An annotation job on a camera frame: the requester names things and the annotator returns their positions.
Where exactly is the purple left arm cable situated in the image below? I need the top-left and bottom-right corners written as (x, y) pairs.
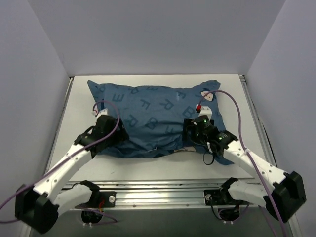
top-left (0, 100), bottom-right (121, 224)

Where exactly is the aluminium right side rail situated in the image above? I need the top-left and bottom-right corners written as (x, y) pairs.
top-left (239, 75), bottom-right (277, 167)

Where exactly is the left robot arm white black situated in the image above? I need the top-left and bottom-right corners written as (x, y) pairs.
top-left (15, 115), bottom-right (129, 234)

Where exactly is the aluminium rail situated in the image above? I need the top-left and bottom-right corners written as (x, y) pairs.
top-left (239, 75), bottom-right (277, 167)
top-left (44, 77), bottom-right (74, 173)

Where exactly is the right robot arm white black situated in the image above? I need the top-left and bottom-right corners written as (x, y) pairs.
top-left (183, 115), bottom-right (306, 223)

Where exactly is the aluminium left side rail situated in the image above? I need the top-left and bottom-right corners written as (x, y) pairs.
top-left (44, 77), bottom-right (74, 173)

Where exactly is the aluminium front rail frame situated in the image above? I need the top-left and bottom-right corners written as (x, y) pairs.
top-left (49, 181), bottom-right (297, 210)

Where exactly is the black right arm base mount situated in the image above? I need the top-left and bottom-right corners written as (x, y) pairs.
top-left (203, 189), bottom-right (230, 206)

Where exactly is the blue cartoon print pillowcase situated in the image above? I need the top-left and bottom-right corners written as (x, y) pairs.
top-left (87, 80), bottom-right (226, 158)

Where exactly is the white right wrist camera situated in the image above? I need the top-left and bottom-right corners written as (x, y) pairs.
top-left (194, 104), bottom-right (212, 122)

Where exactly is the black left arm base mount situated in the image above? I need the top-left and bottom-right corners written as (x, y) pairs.
top-left (97, 191), bottom-right (117, 208)

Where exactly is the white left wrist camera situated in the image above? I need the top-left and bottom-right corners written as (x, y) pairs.
top-left (91, 108), bottom-right (108, 121)

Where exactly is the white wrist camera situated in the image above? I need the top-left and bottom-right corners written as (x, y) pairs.
top-left (91, 108), bottom-right (108, 121)
top-left (194, 104), bottom-right (212, 122)

